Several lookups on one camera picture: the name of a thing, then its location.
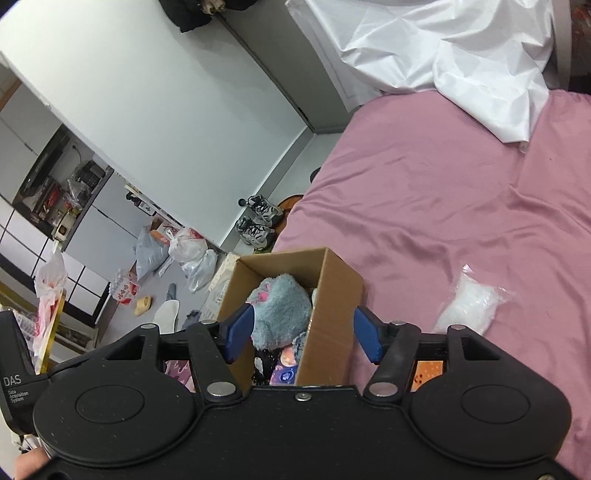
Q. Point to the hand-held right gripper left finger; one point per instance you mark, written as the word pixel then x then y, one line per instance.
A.
pixel 241 332

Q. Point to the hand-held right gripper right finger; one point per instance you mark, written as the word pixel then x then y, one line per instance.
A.
pixel 367 334

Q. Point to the brown cardboard box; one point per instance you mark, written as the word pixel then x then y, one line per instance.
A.
pixel 332 314

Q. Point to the grey-blue fluffy plush toy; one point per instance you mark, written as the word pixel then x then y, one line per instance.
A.
pixel 281 309

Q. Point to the blue tissue packet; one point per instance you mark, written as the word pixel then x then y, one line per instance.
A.
pixel 284 374

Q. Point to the clear bag of white stuffing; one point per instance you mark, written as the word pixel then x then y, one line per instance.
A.
pixel 468 304

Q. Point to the person's left hand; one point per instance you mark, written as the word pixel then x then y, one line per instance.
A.
pixel 30 466

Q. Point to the flat cardboard sheet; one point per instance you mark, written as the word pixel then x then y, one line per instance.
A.
pixel 221 286

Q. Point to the clear plastic bag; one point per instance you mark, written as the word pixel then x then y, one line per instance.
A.
pixel 201 272

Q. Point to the orange patterned cloth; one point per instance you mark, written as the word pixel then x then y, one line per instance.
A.
pixel 429 374

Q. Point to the purple printed cloth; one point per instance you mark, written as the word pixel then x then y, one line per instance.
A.
pixel 178 374

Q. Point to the white insole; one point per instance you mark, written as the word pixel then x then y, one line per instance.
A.
pixel 166 316

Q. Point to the dark grey floor sock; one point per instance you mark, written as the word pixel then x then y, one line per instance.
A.
pixel 171 290

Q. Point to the red and white plastic bag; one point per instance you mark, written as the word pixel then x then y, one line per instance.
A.
pixel 51 281

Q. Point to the yellow slipper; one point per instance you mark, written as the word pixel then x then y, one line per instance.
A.
pixel 143 305

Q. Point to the white red-printed plastic bag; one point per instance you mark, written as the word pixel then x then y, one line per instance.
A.
pixel 187 244

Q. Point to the grey plastic bag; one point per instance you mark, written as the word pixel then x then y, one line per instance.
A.
pixel 150 254

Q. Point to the red and white snack packet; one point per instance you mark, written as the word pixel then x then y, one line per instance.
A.
pixel 124 288

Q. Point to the pink bed sheet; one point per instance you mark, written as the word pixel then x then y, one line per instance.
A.
pixel 438 194

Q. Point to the white cabinet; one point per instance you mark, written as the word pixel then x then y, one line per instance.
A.
pixel 101 203

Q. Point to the grey door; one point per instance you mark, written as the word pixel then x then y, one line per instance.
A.
pixel 295 60

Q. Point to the white cover sheet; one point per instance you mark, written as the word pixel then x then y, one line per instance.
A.
pixel 438 46

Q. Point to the black hanging coat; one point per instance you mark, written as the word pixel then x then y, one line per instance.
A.
pixel 194 16

